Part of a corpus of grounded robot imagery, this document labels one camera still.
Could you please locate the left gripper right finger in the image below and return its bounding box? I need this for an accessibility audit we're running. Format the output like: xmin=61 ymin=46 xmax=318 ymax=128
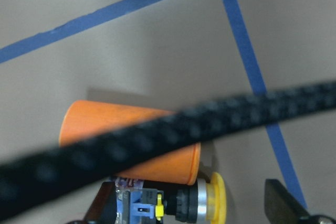
xmin=264 ymin=179 xmax=310 ymax=223

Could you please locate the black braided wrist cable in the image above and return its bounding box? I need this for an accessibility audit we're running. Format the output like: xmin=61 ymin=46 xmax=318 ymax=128
xmin=0 ymin=78 xmax=336 ymax=214

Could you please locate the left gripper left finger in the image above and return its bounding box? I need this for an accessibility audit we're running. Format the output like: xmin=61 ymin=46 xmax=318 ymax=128
xmin=85 ymin=182 xmax=117 ymax=224

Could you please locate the plain orange cylinder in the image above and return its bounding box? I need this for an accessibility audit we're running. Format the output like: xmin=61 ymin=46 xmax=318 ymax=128
xmin=59 ymin=100 xmax=201 ymax=185

